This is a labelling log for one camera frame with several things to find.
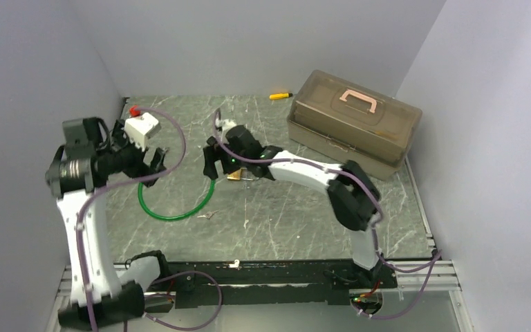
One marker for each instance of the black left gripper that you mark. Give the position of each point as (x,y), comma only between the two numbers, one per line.
(140,169)

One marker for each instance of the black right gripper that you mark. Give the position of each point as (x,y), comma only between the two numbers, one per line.
(210,153)

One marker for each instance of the green cable lock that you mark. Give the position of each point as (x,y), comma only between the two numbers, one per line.
(166,205)

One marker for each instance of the brass padlock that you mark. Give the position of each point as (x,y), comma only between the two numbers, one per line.
(238,175)

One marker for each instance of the small silver key pair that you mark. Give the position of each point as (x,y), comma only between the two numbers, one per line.
(207,215)

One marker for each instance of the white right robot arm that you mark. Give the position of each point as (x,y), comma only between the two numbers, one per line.
(353,197)

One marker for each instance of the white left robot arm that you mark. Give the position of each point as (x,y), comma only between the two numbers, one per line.
(77,178)

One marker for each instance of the yellow screwdriver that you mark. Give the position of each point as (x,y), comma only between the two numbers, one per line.
(280,96)

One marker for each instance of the translucent brown toolbox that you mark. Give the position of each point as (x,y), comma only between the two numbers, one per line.
(345,121)

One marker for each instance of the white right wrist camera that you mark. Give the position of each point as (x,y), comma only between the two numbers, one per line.
(224,125)

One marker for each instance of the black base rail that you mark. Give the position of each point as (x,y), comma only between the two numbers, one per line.
(329,281)

